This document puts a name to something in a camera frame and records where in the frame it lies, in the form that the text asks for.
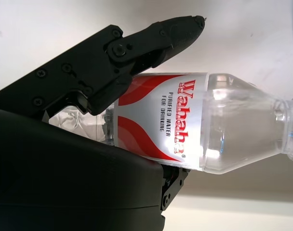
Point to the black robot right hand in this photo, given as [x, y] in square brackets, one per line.
[64, 180]

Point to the clear Wahaha water bottle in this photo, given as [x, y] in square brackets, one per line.
[209, 120]

